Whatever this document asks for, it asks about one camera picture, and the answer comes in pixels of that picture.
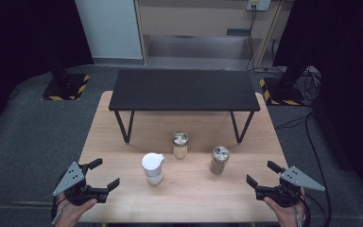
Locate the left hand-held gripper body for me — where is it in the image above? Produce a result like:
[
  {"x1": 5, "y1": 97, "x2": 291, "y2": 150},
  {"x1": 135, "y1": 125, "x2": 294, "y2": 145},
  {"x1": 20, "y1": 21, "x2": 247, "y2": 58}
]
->
[{"x1": 52, "y1": 161, "x2": 109, "y2": 208}]

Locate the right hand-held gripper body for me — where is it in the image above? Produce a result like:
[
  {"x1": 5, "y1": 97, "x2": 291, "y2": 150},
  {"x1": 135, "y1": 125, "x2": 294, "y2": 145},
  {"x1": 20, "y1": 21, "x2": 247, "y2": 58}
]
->
[{"x1": 254, "y1": 166, "x2": 326, "y2": 208}]

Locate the glass jar of brown grains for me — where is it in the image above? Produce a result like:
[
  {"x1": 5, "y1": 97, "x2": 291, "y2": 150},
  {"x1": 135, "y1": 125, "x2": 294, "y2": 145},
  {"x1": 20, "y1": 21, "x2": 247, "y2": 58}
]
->
[{"x1": 208, "y1": 146, "x2": 231, "y2": 176}]

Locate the glass jar with white lid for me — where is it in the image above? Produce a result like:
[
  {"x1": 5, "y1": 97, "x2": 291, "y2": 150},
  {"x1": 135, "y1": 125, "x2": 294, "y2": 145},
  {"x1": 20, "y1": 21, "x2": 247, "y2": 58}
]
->
[{"x1": 141, "y1": 152, "x2": 165, "y2": 186}]

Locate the glass jar of yellow grains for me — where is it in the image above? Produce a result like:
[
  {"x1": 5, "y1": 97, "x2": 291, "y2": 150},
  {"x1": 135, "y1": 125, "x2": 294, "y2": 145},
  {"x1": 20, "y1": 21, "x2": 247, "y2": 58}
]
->
[{"x1": 172, "y1": 131, "x2": 190, "y2": 160}]

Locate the black metal shelf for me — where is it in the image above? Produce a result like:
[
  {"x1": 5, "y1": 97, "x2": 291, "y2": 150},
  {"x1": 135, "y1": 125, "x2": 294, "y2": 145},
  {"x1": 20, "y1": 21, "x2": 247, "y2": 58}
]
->
[{"x1": 108, "y1": 69, "x2": 262, "y2": 145}]

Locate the person's left hand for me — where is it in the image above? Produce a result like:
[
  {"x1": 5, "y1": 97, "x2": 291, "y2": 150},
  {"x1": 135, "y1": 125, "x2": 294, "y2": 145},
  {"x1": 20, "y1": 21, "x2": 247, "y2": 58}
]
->
[{"x1": 54, "y1": 192, "x2": 98, "y2": 227}]

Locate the person's right hand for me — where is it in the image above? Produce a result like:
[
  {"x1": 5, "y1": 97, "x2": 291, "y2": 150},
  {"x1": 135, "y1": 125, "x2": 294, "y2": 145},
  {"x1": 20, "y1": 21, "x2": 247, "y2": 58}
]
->
[{"x1": 263, "y1": 188, "x2": 307, "y2": 227}]

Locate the black stand base striped edge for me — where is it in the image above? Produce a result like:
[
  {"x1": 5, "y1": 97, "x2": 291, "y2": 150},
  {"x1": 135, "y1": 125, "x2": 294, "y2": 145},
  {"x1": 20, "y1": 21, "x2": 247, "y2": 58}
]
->
[
  {"x1": 41, "y1": 73, "x2": 91, "y2": 102},
  {"x1": 258, "y1": 77, "x2": 306, "y2": 107}
]

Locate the black curtain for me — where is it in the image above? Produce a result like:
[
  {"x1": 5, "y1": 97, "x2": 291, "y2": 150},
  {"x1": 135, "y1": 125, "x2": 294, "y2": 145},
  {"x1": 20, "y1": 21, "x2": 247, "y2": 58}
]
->
[
  {"x1": 0, "y1": 0, "x2": 95, "y2": 141},
  {"x1": 272, "y1": 0, "x2": 363, "y2": 198}
]

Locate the white board panel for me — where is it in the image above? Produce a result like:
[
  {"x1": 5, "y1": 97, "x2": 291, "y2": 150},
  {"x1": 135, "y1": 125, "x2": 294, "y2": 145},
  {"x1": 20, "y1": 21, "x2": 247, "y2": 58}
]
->
[{"x1": 75, "y1": 0, "x2": 144, "y2": 61}]

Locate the dark gray flat bar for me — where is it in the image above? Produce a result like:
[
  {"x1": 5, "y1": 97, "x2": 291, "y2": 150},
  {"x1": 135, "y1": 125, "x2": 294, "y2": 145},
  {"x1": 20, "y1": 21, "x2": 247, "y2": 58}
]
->
[{"x1": 226, "y1": 28, "x2": 251, "y2": 36}]

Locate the light wooden shelving unit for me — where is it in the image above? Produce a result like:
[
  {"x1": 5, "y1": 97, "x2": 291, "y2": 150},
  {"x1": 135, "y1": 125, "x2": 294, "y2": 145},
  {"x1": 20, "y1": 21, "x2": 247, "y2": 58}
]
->
[{"x1": 133, "y1": 0, "x2": 286, "y2": 69}]

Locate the thin black floor cable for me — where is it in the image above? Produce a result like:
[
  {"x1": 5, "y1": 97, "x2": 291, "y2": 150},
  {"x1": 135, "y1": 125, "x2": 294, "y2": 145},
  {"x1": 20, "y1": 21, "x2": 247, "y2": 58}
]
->
[{"x1": 274, "y1": 111, "x2": 333, "y2": 227}]

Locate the thick black gripper cable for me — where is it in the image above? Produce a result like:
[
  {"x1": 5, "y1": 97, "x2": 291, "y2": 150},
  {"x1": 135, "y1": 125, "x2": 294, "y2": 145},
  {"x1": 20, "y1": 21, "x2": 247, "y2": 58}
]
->
[{"x1": 300, "y1": 188, "x2": 314, "y2": 227}]

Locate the tangled cable bundle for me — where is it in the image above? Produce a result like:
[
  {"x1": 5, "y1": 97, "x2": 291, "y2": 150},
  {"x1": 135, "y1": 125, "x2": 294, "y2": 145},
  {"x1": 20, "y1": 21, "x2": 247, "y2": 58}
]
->
[{"x1": 301, "y1": 65, "x2": 323, "y2": 103}]

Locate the black socket cable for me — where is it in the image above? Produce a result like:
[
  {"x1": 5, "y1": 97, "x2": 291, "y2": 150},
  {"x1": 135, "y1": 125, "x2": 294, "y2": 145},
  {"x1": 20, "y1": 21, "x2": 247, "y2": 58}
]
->
[{"x1": 245, "y1": 9, "x2": 258, "y2": 72}]

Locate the white wall power socket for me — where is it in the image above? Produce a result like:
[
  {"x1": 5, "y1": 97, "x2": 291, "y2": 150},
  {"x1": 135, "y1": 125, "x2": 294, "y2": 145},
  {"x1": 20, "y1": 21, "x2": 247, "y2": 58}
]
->
[{"x1": 246, "y1": 0, "x2": 271, "y2": 12}]

